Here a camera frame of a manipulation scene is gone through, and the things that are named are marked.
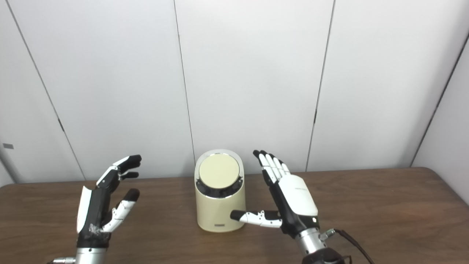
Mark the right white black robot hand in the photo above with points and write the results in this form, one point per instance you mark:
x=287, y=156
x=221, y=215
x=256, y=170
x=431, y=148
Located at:
x=298, y=198

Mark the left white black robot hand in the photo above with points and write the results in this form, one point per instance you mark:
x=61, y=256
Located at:
x=93, y=216

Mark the round cream bin lid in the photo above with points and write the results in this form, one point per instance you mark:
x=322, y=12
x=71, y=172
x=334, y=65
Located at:
x=219, y=171

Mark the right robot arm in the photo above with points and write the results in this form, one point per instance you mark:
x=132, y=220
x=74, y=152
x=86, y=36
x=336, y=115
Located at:
x=311, y=245

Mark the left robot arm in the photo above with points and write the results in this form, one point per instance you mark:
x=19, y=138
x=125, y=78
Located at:
x=91, y=256

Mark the cream-colored bin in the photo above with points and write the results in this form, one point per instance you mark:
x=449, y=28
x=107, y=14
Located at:
x=216, y=211

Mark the small grey wall tag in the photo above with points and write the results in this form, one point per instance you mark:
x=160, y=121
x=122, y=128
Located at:
x=8, y=146

